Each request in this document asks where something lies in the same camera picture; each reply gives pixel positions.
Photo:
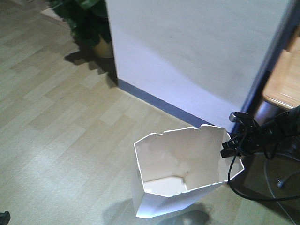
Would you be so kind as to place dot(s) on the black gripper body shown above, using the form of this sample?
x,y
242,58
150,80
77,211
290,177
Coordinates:
x,y
242,144

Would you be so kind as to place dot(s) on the white trash bin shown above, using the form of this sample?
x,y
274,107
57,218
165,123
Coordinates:
x,y
176,168

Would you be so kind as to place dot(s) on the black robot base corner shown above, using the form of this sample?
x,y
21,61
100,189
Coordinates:
x,y
5,218

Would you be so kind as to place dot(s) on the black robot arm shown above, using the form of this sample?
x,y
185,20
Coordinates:
x,y
284,125

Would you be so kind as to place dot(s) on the wooden desk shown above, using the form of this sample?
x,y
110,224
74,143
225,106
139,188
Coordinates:
x,y
283,86

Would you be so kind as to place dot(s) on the green potted plant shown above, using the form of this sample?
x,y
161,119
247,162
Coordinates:
x,y
89,23

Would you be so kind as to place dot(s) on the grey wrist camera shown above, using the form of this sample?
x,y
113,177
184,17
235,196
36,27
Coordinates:
x,y
234,117

